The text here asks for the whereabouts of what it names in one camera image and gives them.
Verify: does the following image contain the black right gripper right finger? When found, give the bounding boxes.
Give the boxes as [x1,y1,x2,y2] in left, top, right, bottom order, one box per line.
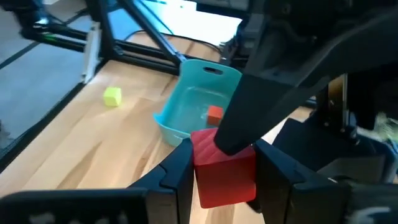
[248,139,352,224]

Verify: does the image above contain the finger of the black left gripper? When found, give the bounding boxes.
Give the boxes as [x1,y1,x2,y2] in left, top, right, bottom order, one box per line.
[214,14,398,156]
[273,118,389,184]

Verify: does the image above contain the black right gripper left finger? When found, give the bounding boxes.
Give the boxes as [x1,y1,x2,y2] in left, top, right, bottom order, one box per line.
[127,138,195,224]

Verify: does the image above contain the dark red cube block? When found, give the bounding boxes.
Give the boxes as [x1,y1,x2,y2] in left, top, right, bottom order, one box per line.
[190,126,257,210]

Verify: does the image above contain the small orange block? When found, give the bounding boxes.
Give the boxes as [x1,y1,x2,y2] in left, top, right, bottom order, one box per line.
[206,105,224,127]

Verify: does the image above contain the teal plastic bin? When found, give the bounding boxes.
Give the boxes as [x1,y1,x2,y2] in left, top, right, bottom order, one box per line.
[152,58,243,147]

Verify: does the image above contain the yellow-green small cube block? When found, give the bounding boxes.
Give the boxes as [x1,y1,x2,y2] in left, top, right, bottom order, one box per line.
[103,86,123,108]

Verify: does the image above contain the white metal bracket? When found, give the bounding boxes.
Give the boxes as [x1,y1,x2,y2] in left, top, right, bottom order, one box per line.
[81,21,103,85]

